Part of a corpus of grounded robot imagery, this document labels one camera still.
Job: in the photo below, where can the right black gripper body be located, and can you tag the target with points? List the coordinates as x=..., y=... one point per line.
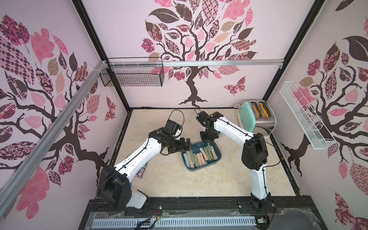
x=208, y=135

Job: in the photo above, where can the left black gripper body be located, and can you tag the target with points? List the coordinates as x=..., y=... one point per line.
x=177, y=145

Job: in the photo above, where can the teal plastic storage box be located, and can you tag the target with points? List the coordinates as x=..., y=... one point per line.
x=202, y=155

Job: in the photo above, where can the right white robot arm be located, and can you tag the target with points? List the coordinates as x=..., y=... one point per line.
x=254, y=150

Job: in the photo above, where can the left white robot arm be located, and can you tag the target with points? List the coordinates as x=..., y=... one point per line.
x=114, y=183

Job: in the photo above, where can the purple snack packet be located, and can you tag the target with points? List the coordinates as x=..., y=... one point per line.
x=140, y=173

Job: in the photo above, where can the mint green toaster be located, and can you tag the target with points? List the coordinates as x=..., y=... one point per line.
x=256, y=116

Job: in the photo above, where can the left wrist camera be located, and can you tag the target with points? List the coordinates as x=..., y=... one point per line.
x=172, y=129

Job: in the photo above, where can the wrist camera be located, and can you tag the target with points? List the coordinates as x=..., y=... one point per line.
x=172, y=129
x=202, y=118

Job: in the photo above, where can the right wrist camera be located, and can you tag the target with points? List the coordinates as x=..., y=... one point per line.
x=202, y=118

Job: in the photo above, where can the white slotted cable duct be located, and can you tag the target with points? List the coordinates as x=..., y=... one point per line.
x=187, y=222

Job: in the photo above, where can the black wire basket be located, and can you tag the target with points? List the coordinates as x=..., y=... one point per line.
x=134, y=72

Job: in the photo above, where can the white wire shelf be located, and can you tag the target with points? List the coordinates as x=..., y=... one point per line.
x=299, y=101

